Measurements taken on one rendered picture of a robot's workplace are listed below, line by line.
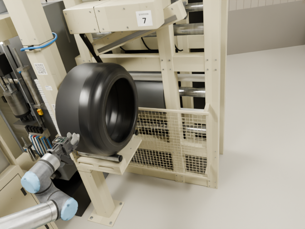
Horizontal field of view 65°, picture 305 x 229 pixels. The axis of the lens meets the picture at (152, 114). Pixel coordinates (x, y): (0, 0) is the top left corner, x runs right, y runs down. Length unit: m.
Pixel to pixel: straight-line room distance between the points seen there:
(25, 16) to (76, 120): 0.61
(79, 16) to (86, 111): 0.61
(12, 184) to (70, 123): 0.75
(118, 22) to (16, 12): 0.54
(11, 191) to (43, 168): 0.81
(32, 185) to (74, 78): 0.61
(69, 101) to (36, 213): 0.59
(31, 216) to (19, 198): 0.96
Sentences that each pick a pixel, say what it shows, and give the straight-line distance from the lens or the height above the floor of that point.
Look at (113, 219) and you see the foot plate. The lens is 2.45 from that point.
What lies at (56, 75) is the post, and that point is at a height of 1.45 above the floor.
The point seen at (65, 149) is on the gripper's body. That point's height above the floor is 1.24.
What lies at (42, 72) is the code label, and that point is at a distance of 1.63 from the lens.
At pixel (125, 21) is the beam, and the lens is 1.48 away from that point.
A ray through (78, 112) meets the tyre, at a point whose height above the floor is 1.34.
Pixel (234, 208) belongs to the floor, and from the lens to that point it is 2.43.
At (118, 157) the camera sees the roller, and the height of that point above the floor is 0.92.
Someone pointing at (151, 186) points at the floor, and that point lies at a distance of 2.60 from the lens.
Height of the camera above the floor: 1.97
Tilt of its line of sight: 33 degrees down
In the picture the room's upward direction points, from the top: 10 degrees counter-clockwise
